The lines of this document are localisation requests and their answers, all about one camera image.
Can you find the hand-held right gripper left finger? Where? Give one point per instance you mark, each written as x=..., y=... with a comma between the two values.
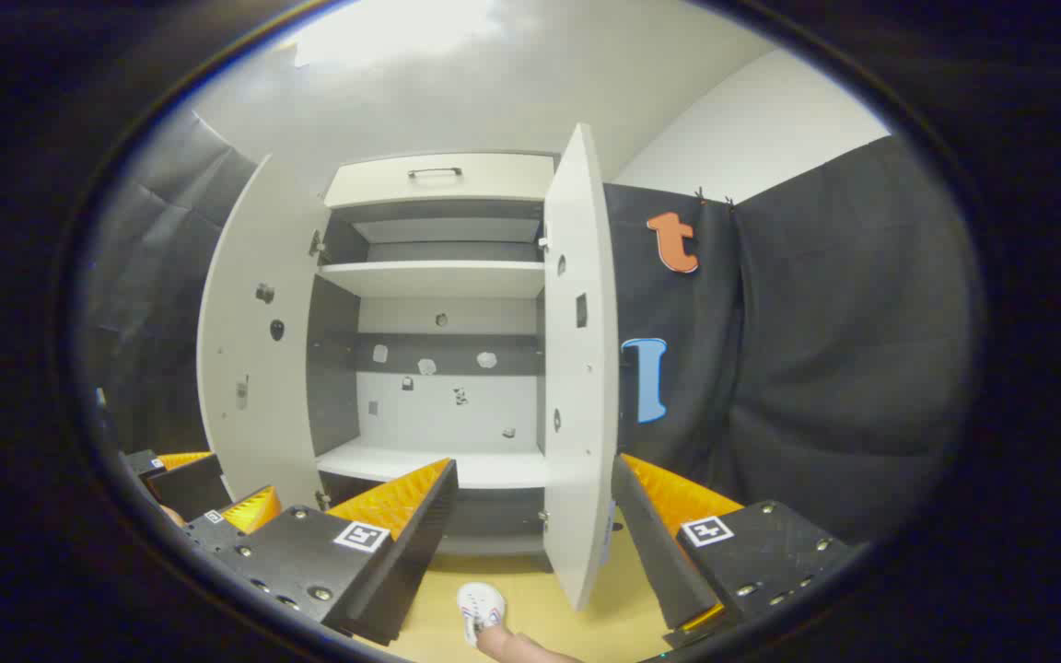
x=420, y=543

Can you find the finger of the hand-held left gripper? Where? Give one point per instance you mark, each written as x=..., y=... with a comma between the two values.
x=182, y=483
x=254, y=508

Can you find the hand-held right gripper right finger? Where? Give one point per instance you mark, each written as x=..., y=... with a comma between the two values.
x=655, y=552

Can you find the white cabinet door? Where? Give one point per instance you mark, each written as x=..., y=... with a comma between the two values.
x=586, y=442
x=245, y=433

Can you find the small white shoe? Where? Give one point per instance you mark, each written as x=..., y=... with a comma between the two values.
x=480, y=606

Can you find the white shoe cabinet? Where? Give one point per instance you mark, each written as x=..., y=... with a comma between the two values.
x=438, y=276

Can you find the white cabinet drawer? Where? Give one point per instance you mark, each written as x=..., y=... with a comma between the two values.
x=494, y=180

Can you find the ceiling light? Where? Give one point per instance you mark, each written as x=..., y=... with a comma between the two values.
x=402, y=28

